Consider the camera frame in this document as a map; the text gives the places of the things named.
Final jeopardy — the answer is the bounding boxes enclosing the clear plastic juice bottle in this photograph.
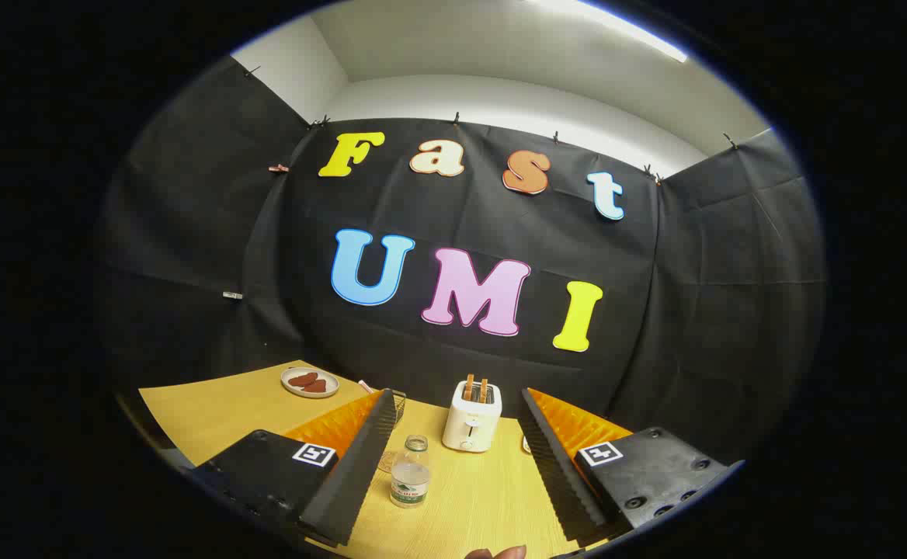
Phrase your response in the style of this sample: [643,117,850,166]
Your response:
[390,435,431,509]

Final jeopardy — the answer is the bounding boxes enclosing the wooden table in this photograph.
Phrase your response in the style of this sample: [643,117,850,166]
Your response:
[137,359,610,559]

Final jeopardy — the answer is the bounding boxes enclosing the white toaster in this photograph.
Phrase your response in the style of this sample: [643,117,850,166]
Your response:
[442,380,503,453]

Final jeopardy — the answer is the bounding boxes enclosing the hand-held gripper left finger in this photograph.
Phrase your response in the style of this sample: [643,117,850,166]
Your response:
[188,388,398,548]

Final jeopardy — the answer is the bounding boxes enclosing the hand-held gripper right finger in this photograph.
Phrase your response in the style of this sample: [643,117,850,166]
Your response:
[517,387,746,548]

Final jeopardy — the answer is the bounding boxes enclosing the small white round plate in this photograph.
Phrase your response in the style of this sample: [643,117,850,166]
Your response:
[280,366,340,399]

